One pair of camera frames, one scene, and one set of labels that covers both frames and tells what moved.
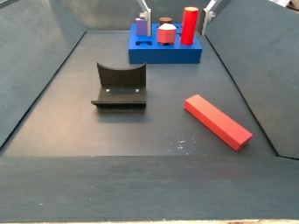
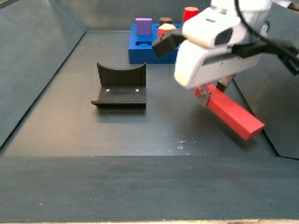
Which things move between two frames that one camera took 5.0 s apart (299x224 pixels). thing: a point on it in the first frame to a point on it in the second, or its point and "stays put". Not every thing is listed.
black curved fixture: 122,87 stays put
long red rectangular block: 213,118 to 237,115
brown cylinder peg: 164,20 stays put
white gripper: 145,15 to 207,60
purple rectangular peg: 141,26 stays put
